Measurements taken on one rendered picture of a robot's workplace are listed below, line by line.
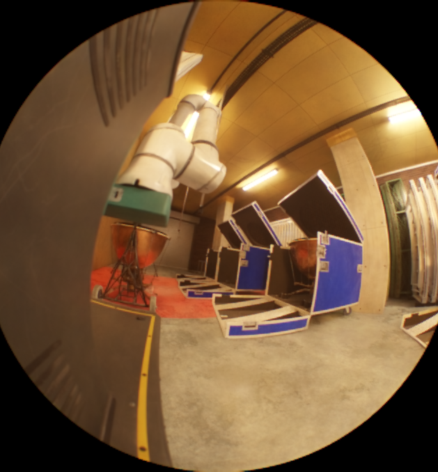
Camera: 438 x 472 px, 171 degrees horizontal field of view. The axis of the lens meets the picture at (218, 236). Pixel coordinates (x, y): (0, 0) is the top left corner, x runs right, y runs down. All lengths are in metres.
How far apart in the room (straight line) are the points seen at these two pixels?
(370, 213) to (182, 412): 2.79
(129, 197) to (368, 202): 2.74
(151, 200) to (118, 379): 0.39
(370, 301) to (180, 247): 7.92
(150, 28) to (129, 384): 0.45
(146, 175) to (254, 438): 0.85
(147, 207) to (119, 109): 0.26
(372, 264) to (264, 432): 2.29
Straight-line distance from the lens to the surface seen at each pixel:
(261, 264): 2.69
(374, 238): 2.54
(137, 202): 0.37
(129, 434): 0.27
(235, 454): 0.60
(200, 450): 0.59
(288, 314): 1.56
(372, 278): 2.49
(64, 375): 0.15
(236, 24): 2.68
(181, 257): 8.12
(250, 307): 1.90
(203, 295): 2.24
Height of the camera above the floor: 0.57
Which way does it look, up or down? 11 degrees up
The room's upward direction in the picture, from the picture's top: 8 degrees clockwise
